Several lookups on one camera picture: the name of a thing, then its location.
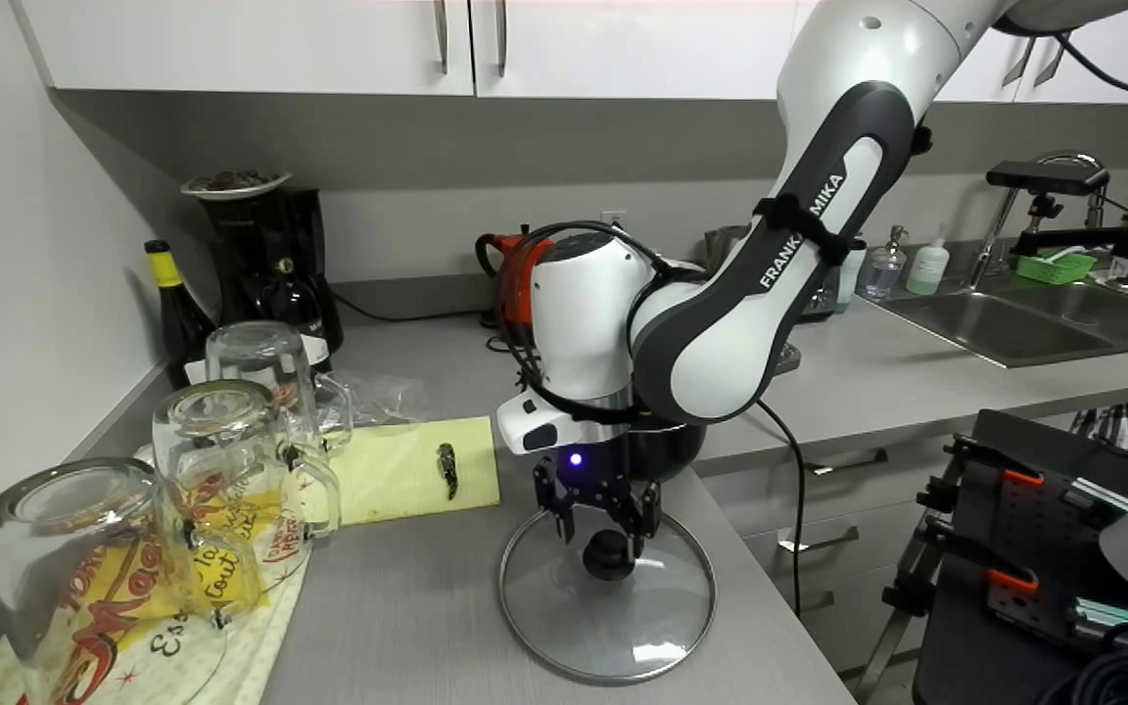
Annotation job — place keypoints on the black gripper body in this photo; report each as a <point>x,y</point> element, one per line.
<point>585,471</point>

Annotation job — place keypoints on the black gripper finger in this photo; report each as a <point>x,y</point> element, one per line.
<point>641,509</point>
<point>556,515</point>

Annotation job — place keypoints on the glass lid with black knob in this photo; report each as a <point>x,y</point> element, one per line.
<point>605,629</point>

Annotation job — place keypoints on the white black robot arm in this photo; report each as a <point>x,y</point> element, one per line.
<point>744,314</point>

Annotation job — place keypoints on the black round trivet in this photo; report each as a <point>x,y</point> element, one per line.
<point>504,340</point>

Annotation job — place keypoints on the clear plastic wrap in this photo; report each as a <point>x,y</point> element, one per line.
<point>389,397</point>

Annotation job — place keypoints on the red moka pot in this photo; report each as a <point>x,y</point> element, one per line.
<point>509,274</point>

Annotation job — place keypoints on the silver kettle base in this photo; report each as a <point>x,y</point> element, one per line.
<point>786,356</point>

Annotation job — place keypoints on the grey base cabinet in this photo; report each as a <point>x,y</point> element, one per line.
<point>852,509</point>

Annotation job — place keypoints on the clear glass mug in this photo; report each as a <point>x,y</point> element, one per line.
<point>67,561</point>
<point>265,356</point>
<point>233,471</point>

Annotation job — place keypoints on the printed kitchen towel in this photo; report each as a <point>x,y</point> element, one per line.
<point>243,650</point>

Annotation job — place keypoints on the clear soap bottle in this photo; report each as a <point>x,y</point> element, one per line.
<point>887,269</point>

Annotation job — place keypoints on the black coffee maker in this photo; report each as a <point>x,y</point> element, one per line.
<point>273,261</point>

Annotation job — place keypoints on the white soap bottle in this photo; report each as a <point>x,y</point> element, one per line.
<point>927,269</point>

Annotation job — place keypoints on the steel kitchen sink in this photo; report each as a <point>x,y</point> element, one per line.
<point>1020,325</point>

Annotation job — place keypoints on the dark wine bottle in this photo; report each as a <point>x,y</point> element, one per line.
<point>179,325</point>

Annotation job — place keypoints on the chrome faucet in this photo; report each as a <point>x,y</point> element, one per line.
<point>994,241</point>

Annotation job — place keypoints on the green sponge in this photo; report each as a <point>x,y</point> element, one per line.
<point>1060,269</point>

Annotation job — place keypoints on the white upper cabinet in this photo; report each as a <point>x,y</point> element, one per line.
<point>238,41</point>

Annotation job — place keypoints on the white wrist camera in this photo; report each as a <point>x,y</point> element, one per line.
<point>529,424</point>

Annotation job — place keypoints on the black equipment frame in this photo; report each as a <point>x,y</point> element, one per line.
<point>1020,522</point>

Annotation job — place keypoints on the black camera on stand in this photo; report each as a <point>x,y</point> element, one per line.
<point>1047,175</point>

